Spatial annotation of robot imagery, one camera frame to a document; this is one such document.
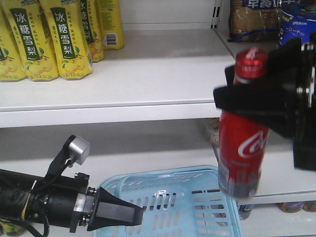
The red coca-cola aluminium bottle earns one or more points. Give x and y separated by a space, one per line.
242 141

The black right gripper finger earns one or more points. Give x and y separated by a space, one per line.
272 105

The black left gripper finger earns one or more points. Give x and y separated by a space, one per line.
109 210

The light blue plastic basket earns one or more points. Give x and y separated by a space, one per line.
179 202

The blue cookie cup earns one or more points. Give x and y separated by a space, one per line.
298 21

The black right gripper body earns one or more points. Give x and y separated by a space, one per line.
293 66

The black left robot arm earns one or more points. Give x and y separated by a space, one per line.
15 192

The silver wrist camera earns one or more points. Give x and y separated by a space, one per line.
79 149

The white metal shelf unit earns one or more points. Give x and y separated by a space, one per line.
144 106

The clear biscuit tray yellow label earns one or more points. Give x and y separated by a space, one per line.
211 129

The biscuit pack blue label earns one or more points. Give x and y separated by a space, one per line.
254 20

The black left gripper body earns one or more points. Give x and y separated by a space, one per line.
65 203

